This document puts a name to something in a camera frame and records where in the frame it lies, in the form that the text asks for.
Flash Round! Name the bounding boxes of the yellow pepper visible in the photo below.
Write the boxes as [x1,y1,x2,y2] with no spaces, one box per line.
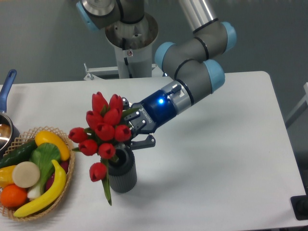
[0,165,16,188]

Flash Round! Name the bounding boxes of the red tulip bouquet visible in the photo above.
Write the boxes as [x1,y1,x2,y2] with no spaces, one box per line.
[68,92,132,205]

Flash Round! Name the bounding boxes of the green bok choy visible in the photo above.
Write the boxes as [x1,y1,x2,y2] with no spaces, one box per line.
[27,143,61,201]

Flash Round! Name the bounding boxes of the dark grey ribbed vase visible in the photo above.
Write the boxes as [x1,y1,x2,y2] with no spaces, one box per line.
[108,147,137,193]

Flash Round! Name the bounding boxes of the white metal base frame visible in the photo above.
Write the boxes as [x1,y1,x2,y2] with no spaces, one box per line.
[83,63,167,80]

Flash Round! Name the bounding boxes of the woven wicker basket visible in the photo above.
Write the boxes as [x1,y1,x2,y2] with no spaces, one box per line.
[0,126,75,222]

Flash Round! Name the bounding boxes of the white frame at right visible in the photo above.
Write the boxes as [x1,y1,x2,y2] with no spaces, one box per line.
[285,82,308,129]

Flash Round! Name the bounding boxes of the beige round slice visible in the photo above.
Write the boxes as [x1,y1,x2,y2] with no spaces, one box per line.
[12,161,40,188]

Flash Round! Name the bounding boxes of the orange fruit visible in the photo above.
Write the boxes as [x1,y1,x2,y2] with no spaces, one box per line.
[0,184,27,207]

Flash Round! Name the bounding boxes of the blue handled saucepan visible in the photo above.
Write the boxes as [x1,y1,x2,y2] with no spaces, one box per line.
[0,69,20,159]

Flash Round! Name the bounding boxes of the green cucumber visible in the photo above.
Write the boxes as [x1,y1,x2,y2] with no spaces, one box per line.
[0,140,37,168]

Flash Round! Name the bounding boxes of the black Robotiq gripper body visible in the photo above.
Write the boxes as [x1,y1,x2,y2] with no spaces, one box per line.
[125,90,177,137]

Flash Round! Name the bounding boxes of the black device at edge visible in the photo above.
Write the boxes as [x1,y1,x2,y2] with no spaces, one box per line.
[290,195,308,220]

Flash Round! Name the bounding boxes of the dark red vegetable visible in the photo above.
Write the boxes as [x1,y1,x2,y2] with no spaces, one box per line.
[45,160,69,191]

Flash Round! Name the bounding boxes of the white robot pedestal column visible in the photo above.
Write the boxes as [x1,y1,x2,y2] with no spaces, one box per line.
[105,13,158,78]

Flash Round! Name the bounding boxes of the yellow banana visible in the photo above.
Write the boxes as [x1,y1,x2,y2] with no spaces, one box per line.
[13,160,66,218]

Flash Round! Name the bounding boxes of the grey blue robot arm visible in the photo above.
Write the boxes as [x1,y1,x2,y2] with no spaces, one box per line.
[76,0,237,150]

